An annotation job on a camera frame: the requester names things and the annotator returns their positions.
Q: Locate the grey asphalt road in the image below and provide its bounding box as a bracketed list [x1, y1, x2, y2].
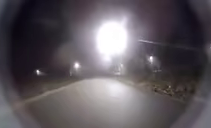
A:
[24, 77, 189, 128]

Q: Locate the row of street lamps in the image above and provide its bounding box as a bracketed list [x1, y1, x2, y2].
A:
[33, 42, 211, 77]

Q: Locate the pale kerb strip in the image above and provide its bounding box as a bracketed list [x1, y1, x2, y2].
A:
[12, 83, 81, 107]

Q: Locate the dry grass verge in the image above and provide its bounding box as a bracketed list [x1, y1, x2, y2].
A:
[121, 71, 202, 101]
[16, 76, 81, 100]

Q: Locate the bright street lamp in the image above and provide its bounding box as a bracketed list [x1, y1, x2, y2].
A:
[95, 20, 129, 58]

